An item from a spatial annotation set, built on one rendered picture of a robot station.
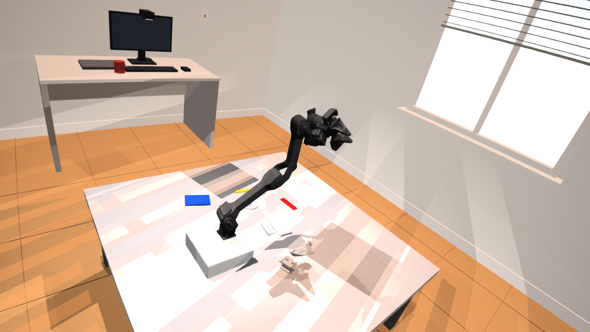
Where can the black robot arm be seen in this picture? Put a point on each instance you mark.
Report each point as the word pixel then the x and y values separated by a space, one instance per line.
pixel 273 179

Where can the blue flat rectangular plate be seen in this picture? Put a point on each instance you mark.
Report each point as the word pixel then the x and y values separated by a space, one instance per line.
pixel 197 200

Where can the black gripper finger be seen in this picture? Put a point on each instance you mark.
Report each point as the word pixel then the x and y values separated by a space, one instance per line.
pixel 342 138
pixel 339 126

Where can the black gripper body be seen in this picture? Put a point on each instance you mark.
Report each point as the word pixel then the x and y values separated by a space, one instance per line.
pixel 327 120

